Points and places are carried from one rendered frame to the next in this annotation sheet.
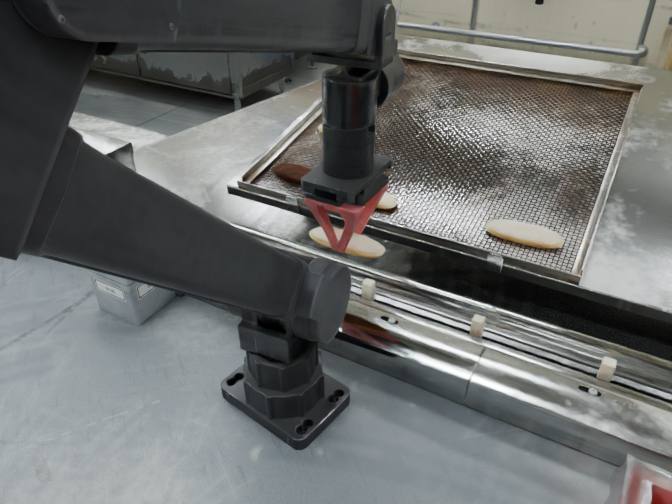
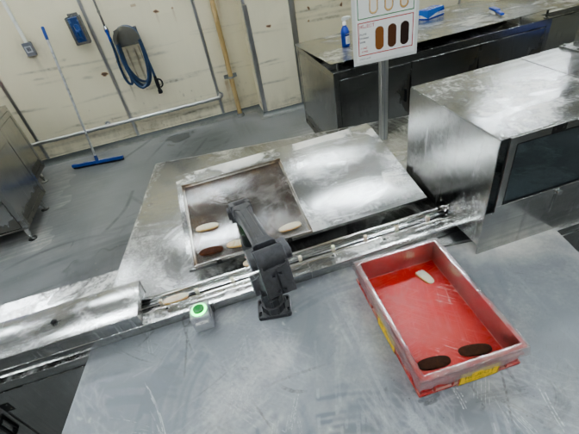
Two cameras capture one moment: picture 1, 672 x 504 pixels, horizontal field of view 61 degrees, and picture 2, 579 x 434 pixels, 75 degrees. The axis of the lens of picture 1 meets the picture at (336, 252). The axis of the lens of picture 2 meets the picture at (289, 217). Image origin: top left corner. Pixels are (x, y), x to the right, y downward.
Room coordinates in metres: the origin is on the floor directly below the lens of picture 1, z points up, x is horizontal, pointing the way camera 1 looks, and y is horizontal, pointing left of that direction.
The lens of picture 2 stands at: (-0.35, 0.50, 1.92)
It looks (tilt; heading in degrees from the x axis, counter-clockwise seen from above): 38 degrees down; 322
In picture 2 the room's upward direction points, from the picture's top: 11 degrees counter-clockwise
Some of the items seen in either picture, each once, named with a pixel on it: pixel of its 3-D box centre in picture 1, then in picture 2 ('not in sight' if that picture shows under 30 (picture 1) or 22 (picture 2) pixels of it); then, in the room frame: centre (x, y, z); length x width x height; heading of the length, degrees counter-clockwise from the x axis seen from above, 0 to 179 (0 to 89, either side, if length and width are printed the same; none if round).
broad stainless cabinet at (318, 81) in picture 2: not in sight; (411, 81); (1.53, -2.72, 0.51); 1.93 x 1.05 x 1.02; 61
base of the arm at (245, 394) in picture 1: (283, 371); (272, 301); (0.42, 0.05, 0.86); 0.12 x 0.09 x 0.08; 51
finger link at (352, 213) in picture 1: (344, 211); not in sight; (0.56, -0.01, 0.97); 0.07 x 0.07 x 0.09; 61
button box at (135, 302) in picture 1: (137, 289); (203, 318); (0.58, 0.26, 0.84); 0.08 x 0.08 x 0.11; 61
